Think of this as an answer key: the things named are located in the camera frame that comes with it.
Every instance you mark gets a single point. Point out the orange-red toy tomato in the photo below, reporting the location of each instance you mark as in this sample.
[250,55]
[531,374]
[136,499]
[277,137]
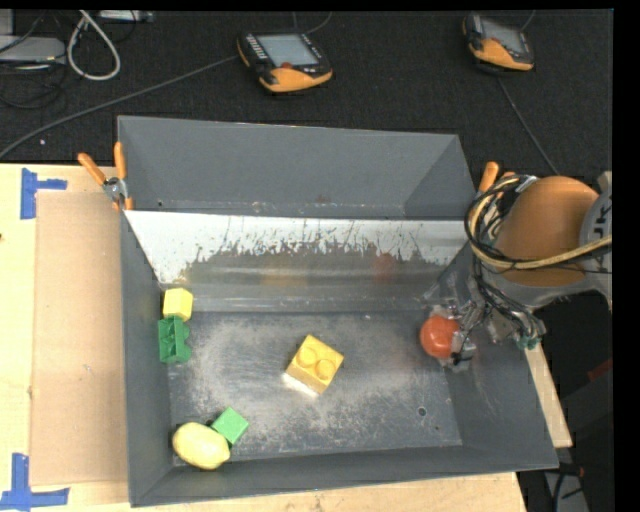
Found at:
[437,337]

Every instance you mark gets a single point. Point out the grey metal bin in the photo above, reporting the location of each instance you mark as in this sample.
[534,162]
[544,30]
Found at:
[310,350]

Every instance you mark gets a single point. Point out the yellow two-stud toy block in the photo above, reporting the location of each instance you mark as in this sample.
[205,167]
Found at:
[315,364]

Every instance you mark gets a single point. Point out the green two-stud toy block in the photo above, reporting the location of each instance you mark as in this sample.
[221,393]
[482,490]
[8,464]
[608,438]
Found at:
[173,341]

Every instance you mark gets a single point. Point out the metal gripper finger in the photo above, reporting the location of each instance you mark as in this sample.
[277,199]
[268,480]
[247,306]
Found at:
[462,352]
[447,310]

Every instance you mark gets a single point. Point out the yellow toy lemon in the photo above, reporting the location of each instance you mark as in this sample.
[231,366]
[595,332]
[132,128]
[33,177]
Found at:
[200,446]

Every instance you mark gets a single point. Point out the small yellow toy block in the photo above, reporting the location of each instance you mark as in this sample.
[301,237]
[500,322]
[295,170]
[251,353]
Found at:
[177,303]

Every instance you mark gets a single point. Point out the small green toy block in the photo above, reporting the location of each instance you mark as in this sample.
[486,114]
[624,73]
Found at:
[230,425]

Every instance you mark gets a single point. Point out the brown cardboard board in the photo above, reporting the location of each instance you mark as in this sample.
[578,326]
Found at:
[75,340]

